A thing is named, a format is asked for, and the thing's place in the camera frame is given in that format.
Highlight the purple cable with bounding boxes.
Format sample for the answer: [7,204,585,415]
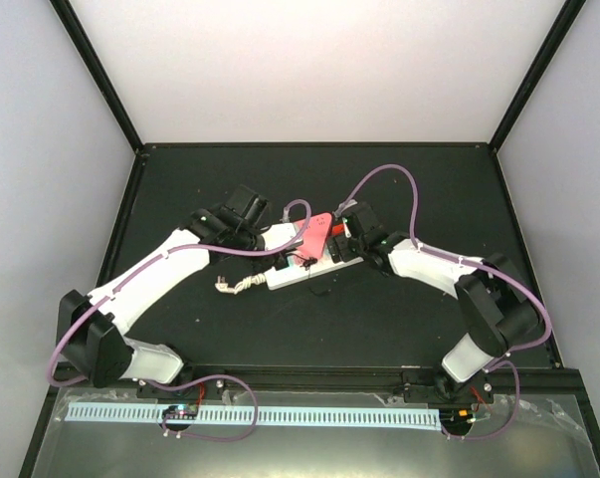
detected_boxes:
[334,162,553,442]
[46,199,312,389]

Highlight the white slotted cable duct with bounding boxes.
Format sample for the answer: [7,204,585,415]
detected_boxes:
[65,402,442,431]

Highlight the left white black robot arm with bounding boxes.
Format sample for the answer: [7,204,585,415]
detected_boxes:
[46,186,306,397]

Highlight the right black frame post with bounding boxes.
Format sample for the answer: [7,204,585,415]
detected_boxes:
[489,0,586,151]

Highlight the left black frame post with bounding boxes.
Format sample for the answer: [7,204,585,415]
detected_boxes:
[50,0,143,152]

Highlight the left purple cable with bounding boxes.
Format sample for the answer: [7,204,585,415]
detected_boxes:
[46,199,312,389]

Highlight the black plug with thin cable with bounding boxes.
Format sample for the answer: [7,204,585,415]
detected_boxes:
[297,253,330,297]

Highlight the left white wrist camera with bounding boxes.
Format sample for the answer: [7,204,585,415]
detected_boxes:
[262,222,303,250]

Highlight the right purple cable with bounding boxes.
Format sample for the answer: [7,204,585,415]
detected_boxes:
[334,162,553,442]

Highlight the white knotted power cord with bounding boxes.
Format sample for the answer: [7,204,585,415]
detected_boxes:
[214,272,271,298]

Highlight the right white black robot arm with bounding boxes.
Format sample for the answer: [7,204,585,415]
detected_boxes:
[334,200,548,402]

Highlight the red cube plug adapter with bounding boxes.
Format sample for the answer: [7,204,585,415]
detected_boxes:
[330,223,346,237]

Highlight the pink triangular plug adapter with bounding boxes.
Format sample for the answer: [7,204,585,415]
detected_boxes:
[297,212,332,260]

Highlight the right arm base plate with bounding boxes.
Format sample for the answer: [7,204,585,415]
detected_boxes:
[398,366,494,406]

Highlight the black frame post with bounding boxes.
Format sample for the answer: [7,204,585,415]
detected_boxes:
[50,0,143,152]
[489,0,586,151]

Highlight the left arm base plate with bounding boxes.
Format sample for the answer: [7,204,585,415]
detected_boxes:
[135,362,228,406]

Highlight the white power strip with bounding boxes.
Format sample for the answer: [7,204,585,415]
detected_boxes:
[264,252,363,291]

